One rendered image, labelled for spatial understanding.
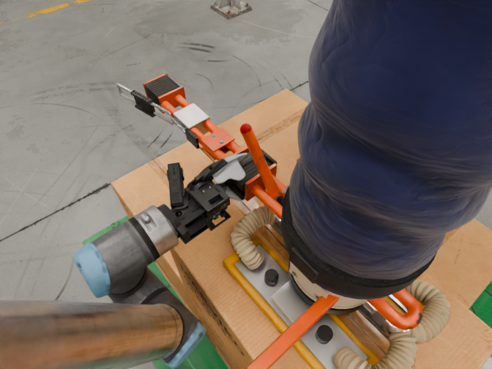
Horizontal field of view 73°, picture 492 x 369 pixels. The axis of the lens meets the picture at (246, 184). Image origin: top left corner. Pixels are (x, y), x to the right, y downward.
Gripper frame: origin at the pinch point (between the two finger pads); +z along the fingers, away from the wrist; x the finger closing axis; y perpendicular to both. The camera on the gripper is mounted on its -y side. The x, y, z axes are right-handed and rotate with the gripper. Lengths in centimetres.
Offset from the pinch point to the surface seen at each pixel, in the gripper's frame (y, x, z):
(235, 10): -230, -102, 185
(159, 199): -43, -53, -6
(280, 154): -29, -53, 47
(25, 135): -190, -108, -36
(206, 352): 2, -108, -22
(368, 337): 40.2, -13.3, -2.0
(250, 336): 25.4, -13.5, -19.0
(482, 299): 70, -107, 93
